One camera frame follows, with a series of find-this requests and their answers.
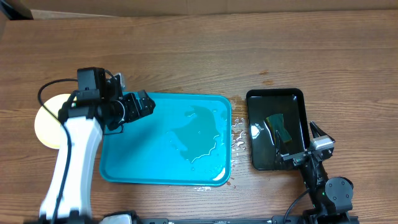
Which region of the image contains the black plastic tray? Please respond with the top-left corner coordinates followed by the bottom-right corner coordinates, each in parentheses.
top-left (246, 88), bottom-right (310, 170)

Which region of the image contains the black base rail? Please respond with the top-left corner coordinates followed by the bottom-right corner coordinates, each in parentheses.
top-left (99, 211), bottom-right (360, 224)

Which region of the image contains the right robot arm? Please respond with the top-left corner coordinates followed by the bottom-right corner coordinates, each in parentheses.
top-left (279, 121), bottom-right (359, 224)

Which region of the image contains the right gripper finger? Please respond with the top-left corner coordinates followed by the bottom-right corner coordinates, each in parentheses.
top-left (310, 121), bottom-right (326, 138)
top-left (275, 130), bottom-right (289, 156)

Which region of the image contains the blue plastic tray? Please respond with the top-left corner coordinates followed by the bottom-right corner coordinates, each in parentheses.
top-left (99, 93), bottom-right (232, 187)

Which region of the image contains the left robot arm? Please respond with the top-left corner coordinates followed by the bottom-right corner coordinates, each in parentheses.
top-left (37, 67), bottom-right (155, 223)

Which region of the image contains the green yellow sponge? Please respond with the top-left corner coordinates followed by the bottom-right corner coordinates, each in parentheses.
top-left (265, 113), bottom-right (292, 143)

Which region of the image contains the yellow-green plate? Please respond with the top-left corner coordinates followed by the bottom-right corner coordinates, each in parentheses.
top-left (34, 94), bottom-right (70, 149)

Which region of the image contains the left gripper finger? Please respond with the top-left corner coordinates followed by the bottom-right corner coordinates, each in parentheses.
top-left (107, 117), bottom-right (129, 131)
top-left (137, 90), bottom-right (155, 117)

